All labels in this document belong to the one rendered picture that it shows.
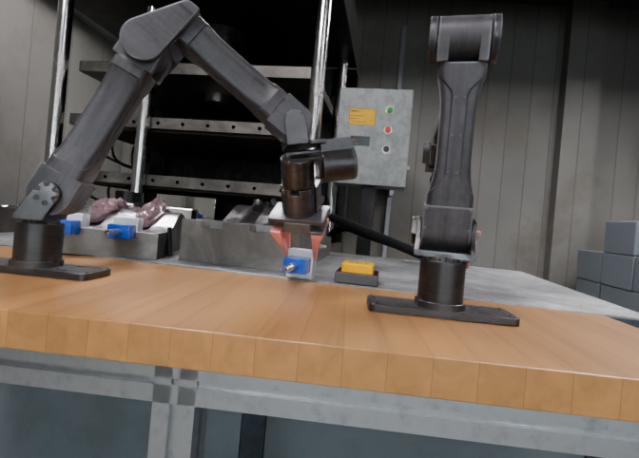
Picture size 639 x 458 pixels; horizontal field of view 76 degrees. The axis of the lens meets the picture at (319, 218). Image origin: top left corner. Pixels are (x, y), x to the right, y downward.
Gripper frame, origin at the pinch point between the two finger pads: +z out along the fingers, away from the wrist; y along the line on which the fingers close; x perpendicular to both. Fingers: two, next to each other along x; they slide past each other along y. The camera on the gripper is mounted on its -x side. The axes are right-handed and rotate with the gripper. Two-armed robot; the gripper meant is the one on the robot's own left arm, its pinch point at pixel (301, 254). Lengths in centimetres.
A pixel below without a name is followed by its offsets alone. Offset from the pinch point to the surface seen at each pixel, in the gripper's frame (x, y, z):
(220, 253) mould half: -2.9, 18.6, 4.0
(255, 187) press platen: -85, 43, 28
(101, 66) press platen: -108, 120, -17
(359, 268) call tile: 0.5, -11.3, 1.6
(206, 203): -77, 62, 33
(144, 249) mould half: 1.4, 33.2, 1.9
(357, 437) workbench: 13.9, -13.2, 31.9
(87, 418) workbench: 18, 45, 36
